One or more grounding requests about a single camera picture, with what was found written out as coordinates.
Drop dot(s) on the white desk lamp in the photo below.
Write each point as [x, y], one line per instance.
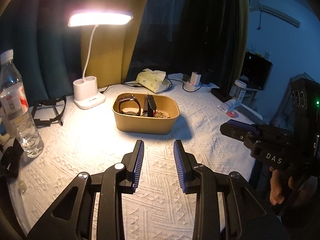
[88, 92]

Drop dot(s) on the white air conditioner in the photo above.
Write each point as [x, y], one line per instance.
[280, 13]

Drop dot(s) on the clear jar white lid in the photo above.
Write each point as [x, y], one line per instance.
[239, 92]

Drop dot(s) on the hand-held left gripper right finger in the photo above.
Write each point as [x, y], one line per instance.
[178, 165]

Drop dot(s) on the white textured tablecloth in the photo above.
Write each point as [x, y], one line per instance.
[87, 142]

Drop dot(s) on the white tube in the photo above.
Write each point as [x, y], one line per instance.
[228, 103]

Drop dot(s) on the clear plastic water bottle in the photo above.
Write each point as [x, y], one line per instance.
[17, 110]

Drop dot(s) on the white power strip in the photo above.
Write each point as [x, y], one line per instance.
[205, 87]

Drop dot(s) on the person's right hand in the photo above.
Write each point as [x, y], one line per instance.
[276, 187]

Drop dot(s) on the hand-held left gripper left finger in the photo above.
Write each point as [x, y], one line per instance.
[138, 165]

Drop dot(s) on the dark blue curtain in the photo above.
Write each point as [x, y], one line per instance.
[37, 42]

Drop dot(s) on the black clamp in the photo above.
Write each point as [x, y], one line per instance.
[10, 160]

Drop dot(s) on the yellow curtain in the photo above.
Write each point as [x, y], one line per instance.
[112, 50]
[243, 17]

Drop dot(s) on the black monitor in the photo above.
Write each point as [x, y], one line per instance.
[258, 70]

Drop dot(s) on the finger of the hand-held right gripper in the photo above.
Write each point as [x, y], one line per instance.
[235, 132]
[243, 125]

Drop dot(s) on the black dial wrist watch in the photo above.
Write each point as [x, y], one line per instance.
[150, 105]

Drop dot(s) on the yellow plastic container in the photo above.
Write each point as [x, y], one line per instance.
[145, 125]

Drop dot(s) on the red round disc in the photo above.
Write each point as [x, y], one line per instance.
[233, 114]

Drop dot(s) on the white charger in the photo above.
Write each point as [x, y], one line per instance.
[195, 78]

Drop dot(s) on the green printed tissue pack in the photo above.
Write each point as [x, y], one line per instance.
[150, 80]

